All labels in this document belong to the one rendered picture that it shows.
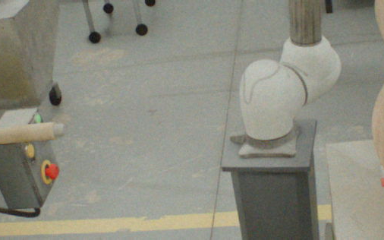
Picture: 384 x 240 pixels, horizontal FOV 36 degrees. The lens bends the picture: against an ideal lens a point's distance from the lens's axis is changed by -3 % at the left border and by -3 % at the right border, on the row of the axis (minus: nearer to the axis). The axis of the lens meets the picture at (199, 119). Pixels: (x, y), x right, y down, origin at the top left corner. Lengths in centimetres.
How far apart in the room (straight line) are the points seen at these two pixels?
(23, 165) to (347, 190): 75
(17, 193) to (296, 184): 86
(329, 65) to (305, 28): 16
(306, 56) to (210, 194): 124
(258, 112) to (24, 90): 103
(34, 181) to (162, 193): 159
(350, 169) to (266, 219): 64
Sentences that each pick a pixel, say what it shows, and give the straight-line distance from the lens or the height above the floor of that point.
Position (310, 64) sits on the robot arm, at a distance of 188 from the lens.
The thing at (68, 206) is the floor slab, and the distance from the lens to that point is 311.
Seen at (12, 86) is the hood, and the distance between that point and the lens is 91.
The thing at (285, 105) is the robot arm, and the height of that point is 86.
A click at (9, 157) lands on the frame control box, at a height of 108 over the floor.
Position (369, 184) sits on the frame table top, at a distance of 136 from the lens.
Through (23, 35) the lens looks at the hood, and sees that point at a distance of 88.
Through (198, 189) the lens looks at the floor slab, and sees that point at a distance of 298.
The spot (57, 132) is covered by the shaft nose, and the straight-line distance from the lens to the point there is 111.
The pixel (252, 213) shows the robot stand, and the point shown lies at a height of 50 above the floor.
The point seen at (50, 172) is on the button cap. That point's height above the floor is 98.
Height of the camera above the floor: 176
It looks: 30 degrees down
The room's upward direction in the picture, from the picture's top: 11 degrees counter-clockwise
